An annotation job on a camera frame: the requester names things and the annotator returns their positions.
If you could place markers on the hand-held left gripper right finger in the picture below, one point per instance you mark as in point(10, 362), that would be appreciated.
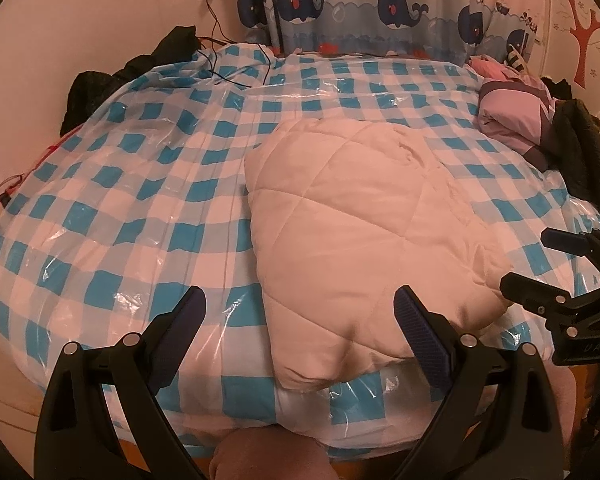
point(422, 335)

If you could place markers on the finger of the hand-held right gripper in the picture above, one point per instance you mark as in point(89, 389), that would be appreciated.
point(562, 239)
point(527, 292)

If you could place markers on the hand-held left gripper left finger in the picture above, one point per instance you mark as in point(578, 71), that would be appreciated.
point(192, 310)

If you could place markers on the white quilted jacket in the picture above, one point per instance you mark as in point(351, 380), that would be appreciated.
point(355, 240)

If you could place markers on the dark green clothing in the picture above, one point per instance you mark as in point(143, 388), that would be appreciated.
point(580, 150)

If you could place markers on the pink and purple jacket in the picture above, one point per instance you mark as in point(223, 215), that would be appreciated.
point(515, 110)

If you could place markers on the blue checkered bed cover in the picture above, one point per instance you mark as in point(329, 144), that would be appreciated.
point(130, 185)

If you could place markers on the person's leg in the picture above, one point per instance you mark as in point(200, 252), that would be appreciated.
point(270, 450)

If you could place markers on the black and white striped cloth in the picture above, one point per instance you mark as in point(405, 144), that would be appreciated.
point(517, 57)

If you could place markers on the black padded jacket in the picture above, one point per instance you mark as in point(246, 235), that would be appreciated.
point(90, 92)

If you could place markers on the red tree wall sticker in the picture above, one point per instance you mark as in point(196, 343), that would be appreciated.
point(582, 35)

